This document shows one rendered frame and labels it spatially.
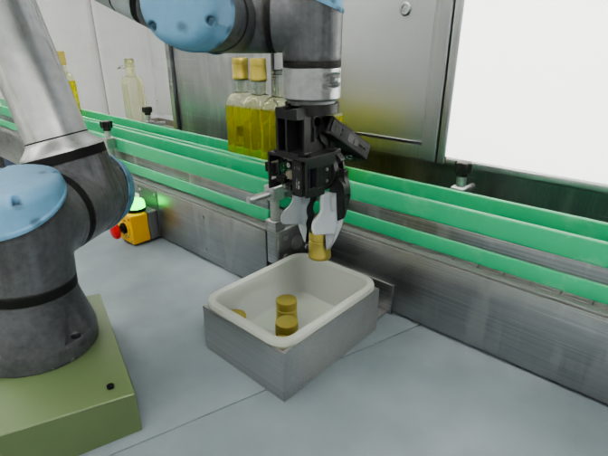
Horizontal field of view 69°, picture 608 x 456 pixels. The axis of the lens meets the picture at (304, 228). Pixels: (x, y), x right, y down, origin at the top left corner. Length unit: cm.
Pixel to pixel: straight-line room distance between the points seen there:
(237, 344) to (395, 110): 54
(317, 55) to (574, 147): 43
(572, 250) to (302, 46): 43
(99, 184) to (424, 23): 60
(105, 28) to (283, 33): 668
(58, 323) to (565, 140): 77
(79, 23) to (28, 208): 653
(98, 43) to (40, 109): 646
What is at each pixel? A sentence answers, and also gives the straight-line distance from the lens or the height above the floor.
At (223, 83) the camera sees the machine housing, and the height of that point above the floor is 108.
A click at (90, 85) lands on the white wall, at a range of 710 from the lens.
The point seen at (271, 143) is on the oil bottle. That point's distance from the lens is 93.
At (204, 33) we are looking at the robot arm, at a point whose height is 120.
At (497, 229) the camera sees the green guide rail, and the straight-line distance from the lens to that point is 69.
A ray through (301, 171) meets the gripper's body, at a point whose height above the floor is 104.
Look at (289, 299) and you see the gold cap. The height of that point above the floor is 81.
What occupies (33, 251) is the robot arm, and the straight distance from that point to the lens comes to 60.
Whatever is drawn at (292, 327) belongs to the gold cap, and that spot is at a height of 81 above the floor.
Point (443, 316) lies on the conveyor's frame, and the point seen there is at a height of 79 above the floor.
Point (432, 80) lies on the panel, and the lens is 87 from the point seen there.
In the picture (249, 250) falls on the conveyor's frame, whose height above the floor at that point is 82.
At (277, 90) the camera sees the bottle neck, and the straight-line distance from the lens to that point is 92.
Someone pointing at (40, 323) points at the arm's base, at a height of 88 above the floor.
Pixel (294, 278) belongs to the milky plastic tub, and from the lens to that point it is 80.
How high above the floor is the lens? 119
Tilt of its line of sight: 23 degrees down
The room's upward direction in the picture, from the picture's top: straight up
